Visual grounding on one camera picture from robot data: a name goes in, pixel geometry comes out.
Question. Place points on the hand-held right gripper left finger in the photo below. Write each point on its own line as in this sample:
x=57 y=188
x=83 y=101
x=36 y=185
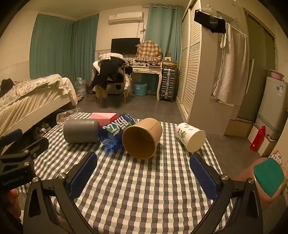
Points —
x=82 y=176

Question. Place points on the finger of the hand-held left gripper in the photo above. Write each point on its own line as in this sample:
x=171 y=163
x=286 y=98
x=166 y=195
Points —
x=11 y=136
x=37 y=145

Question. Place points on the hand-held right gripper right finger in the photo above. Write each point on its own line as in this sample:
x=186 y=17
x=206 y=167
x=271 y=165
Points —
x=203 y=177

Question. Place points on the brown paper cup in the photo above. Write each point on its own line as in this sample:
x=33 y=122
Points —
x=155 y=132

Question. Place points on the clear glass cup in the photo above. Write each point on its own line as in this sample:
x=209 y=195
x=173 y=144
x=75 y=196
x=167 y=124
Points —
x=67 y=115

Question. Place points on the grey cup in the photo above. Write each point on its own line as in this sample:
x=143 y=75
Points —
x=81 y=131

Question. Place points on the white cup with green print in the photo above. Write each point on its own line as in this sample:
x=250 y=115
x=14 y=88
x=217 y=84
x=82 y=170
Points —
x=186 y=134

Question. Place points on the person's left hand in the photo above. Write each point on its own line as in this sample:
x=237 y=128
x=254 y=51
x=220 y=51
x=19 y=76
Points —
x=13 y=202

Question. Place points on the shoes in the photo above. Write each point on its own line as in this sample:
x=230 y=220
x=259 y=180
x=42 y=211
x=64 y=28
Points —
x=41 y=130

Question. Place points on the bed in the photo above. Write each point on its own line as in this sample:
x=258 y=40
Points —
x=27 y=105

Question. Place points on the floral quilt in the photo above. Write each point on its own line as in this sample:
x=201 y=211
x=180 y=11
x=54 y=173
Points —
x=20 y=90

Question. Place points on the blue plastic bottle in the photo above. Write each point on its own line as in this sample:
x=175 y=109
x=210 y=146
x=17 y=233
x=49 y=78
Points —
x=112 y=135

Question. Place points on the grey checkered tablecloth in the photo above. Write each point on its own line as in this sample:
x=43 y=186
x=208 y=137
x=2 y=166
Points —
x=139 y=191

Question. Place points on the pink box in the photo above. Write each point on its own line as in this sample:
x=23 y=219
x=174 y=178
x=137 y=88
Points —
x=101 y=117

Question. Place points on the stool with green seat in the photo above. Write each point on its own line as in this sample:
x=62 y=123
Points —
x=268 y=176

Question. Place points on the cream blanket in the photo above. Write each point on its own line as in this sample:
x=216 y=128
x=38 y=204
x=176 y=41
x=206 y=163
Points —
x=65 y=86

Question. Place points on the red bottle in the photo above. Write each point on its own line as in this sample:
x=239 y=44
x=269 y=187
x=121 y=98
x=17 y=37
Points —
x=257 y=139

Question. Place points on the white storage box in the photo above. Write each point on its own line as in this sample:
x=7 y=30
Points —
x=266 y=144

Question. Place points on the clear water jug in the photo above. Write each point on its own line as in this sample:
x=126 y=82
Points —
x=80 y=87

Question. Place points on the wooden chair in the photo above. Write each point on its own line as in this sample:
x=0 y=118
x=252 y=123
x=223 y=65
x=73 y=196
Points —
x=112 y=86

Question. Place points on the green curtain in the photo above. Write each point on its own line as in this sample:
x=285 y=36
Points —
x=51 y=47
x=164 y=29
x=85 y=47

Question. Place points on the white refrigerator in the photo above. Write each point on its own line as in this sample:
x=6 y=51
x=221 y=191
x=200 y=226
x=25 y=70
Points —
x=272 y=105

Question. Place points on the silver suitcase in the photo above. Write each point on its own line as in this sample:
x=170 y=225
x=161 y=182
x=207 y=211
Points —
x=168 y=84

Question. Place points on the black jacket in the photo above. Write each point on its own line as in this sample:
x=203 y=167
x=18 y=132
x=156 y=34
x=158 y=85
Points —
x=108 y=72

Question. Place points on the white louvred wardrobe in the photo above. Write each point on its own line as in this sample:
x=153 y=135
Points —
x=193 y=74

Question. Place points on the blue laundry basket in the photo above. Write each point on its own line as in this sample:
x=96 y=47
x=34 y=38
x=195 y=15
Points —
x=140 y=89

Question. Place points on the white towel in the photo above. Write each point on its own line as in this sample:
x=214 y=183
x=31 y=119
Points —
x=231 y=67

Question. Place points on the cardboard box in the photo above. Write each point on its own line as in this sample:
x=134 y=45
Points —
x=169 y=64

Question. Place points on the white desk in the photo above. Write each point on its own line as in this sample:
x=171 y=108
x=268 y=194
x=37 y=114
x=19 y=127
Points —
x=146 y=70

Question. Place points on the frosted glass door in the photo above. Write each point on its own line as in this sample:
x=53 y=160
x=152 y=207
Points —
x=258 y=67

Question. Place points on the pink basin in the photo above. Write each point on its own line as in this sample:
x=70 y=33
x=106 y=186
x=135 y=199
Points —
x=276 y=75

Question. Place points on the black monitor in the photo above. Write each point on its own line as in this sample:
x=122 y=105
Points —
x=124 y=46

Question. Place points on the plaid cloth cover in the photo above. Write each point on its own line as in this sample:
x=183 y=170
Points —
x=149 y=50

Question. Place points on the white air conditioner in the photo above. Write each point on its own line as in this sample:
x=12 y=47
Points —
x=126 y=17

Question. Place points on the black hanging garment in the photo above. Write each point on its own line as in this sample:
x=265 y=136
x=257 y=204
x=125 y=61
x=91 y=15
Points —
x=209 y=20

